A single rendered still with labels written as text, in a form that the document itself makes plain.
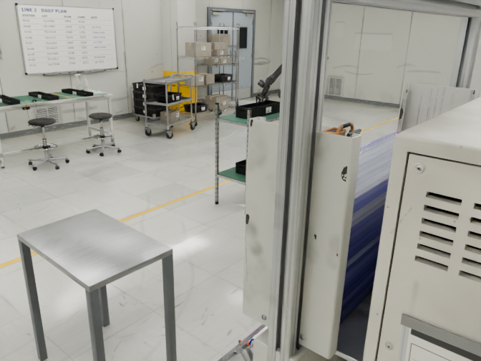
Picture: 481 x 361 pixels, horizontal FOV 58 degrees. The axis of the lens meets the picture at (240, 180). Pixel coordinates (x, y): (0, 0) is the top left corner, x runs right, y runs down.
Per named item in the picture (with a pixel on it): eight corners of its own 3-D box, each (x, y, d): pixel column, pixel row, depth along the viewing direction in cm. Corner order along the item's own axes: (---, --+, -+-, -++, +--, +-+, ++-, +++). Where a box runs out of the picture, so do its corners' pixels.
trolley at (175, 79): (143, 136, 749) (139, 76, 716) (172, 126, 826) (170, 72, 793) (169, 140, 728) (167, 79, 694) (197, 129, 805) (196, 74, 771)
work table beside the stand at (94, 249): (107, 321, 281) (95, 208, 254) (177, 377, 238) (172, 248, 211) (38, 358, 249) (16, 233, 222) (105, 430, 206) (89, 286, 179)
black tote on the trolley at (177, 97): (169, 104, 733) (169, 95, 728) (154, 102, 745) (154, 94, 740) (182, 100, 767) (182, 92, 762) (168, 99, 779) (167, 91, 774)
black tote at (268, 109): (248, 119, 432) (249, 108, 429) (235, 117, 443) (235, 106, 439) (280, 112, 475) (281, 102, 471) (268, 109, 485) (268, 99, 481)
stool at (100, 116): (78, 154, 638) (74, 115, 619) (99, 145, 685) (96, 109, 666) (110, 157, 624) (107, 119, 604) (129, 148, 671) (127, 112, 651)
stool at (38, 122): (22, 166, 580) (15, 119, 559) (59, 157, 617) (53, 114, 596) (40, 174, 550) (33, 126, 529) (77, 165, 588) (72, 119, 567)
